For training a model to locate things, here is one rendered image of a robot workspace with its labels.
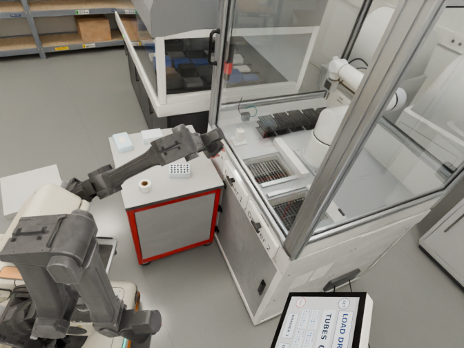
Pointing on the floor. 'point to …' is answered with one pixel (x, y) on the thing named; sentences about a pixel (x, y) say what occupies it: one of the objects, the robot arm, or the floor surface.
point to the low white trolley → (169, 204)
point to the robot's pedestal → (25, 187)
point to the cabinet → (331, 265)
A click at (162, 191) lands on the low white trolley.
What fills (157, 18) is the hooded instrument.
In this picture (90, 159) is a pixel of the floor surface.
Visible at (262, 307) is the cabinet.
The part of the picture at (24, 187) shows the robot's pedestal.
